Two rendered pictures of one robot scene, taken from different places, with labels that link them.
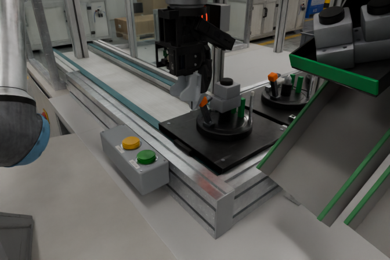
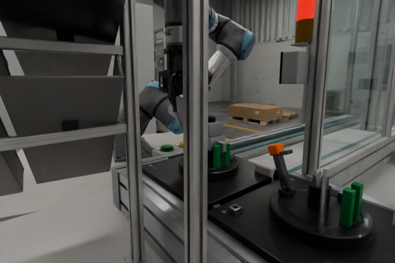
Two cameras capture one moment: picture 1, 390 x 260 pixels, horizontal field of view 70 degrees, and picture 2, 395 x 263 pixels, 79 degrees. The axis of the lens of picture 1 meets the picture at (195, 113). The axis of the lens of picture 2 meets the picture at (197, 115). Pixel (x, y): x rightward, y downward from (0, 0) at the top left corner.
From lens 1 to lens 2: 86 cm
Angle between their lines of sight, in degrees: 86
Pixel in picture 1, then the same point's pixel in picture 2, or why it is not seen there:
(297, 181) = (82, 169)
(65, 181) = not seen: hidden behind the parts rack
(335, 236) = not seen: outside the picture
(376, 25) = not seen: hidden behind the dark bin
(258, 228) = (110, 224)
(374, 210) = (12, 182)
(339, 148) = (69, 149)
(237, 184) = (123, 173)
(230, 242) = (107, 209)
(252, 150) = (161, 177)
